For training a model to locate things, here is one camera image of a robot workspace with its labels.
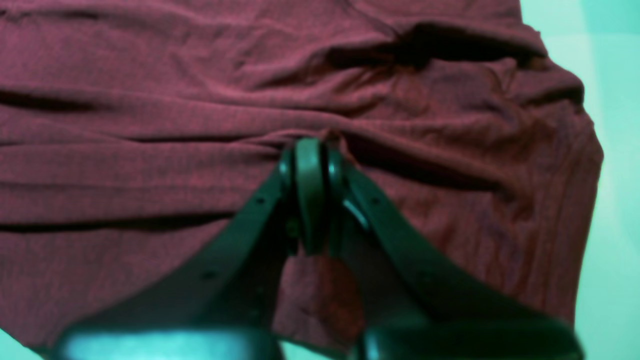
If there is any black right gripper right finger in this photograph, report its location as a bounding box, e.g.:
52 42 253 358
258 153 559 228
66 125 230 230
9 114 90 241
322 146 585 360

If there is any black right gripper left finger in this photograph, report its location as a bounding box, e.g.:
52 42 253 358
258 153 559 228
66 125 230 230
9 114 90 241
50 137 323 360

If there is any dark red t-shirt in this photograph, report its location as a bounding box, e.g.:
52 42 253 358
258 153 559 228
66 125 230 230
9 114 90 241
0 0 604 348

